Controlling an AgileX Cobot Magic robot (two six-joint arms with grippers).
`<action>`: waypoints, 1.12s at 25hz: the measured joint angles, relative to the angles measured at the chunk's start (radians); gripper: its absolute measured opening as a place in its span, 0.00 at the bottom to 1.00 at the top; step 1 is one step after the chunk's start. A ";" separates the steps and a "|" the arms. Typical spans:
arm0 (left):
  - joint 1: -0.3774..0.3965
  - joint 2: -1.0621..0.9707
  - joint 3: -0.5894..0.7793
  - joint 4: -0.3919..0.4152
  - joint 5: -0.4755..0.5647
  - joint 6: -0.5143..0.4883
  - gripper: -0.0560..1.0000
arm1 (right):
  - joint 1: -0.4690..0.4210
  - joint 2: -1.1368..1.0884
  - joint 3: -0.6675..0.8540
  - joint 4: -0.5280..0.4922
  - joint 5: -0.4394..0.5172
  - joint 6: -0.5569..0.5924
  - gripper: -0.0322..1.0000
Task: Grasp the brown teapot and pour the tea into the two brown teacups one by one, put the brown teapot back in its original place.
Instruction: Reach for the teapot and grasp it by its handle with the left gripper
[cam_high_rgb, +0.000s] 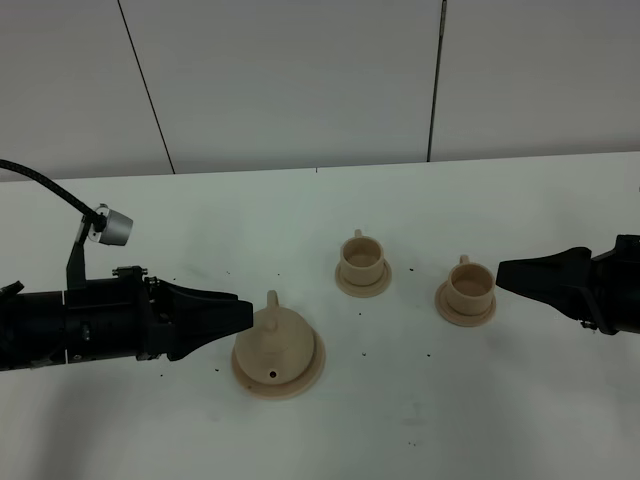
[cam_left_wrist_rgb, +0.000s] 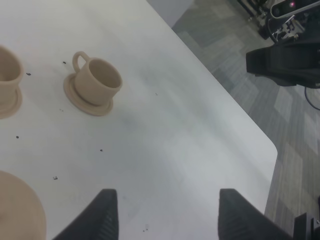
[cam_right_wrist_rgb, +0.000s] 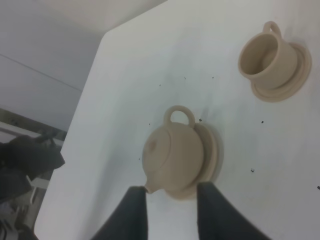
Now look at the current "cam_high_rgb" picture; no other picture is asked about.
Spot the right beige cup saucer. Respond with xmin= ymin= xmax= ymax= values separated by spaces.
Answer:
xmin=434 ymin=282 xmax=497 ymax=327

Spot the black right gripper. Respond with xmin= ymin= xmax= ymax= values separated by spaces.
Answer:
xmin=496 ymin=234 xmax=639 ymax=335

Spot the left beige cup saucer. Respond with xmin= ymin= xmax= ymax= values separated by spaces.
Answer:
xmin=335 ymin=260 xmax=392 ymax=298

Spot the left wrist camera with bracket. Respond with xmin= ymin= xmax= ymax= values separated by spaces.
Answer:
xmin=66 ymin=204 xmax=134 ymax=290

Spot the beige teapot saucer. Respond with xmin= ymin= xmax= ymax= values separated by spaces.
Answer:
xmin=231 ymin=330 xmax=326 ymax=400

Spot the beige teapot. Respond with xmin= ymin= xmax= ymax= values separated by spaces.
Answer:
xmin=234 ymin=289 xmax=317 ymax=387

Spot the left beige teacup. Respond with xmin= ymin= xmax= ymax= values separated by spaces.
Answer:
xmin=339 ymin=229 xmax=385 ymax=268

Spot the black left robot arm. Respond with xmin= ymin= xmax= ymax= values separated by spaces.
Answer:
xmin=1 ymin=267 xmax=253 ymax=371

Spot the right beige teacup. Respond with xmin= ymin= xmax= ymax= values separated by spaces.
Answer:
xmin=447 ymin=255 xmax=495 ymax=296

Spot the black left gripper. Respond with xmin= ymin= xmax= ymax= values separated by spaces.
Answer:
xmin=64 ymin=267 xmax=253 ymax=361

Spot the beige teacup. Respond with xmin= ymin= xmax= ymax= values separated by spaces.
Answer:
xmin=447 ymin=255 xmax=495 ymax=296
xmin=339 ymin=229 xmax=385 ymax=268

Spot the beige cup saucer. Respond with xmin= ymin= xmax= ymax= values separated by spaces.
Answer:
xmin=434 ymin=282 xmax=497 ymax=327
xmin=335 ymin=260 xmax=392 ymax=298

